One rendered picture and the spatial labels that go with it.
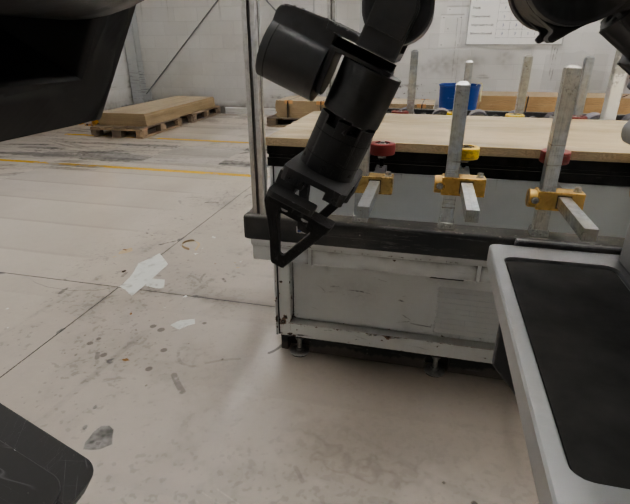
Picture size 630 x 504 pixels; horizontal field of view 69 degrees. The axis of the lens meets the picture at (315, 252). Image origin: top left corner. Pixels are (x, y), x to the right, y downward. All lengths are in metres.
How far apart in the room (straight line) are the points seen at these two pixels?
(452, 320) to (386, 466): 0.58
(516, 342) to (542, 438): 0.07
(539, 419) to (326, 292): 1.61
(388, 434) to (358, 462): 0.16
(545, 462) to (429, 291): 1.56
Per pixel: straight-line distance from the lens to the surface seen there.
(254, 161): 1.42
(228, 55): 9.20
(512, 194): 1.60
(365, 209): 1.12
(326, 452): 1.61
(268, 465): 1.58
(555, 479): 0.21
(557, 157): 1.36
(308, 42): 0.45
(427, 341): 1.83
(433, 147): 1.54
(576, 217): 1.23
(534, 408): 0.23
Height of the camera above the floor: 1.19
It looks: 24 degrees down
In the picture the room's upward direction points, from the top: straight up
